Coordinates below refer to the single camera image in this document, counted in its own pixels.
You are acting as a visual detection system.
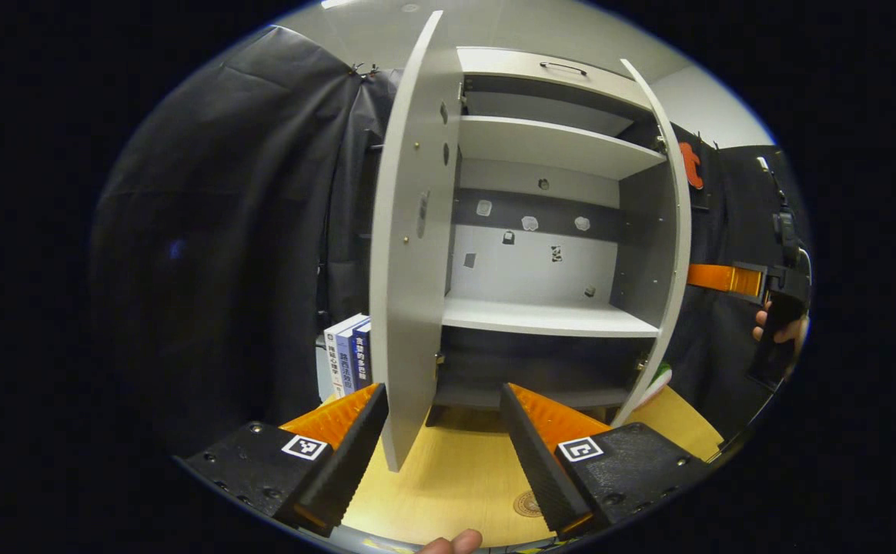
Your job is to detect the dark blue book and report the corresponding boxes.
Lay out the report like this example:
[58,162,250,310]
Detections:
[353,322,373,388]

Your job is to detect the white book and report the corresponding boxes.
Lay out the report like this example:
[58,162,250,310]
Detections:
[323,314,368,399]

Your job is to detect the light blue book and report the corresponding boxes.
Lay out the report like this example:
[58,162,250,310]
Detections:
[336,319,370,393]

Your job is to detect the white cabinet drawer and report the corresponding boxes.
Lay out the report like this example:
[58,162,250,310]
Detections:
[457,46,655,112]

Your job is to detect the grey bookend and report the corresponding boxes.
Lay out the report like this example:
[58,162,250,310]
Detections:
[315,332,333,401]

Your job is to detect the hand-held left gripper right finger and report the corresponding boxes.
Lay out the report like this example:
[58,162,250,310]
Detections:
[499,382,714,539]

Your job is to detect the watermelon slice toy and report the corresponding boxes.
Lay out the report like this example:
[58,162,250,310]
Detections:
[637,364,674,409]

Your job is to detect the white and grey cabinet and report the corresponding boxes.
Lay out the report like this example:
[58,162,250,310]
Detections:
[436,46,668,428]

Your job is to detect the white cabinet door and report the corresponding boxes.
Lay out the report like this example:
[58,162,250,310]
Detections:
[369,9,464,472]
[610,60,693,428]

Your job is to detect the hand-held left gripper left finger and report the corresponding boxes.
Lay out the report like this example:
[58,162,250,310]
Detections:
[175,382,389,538]

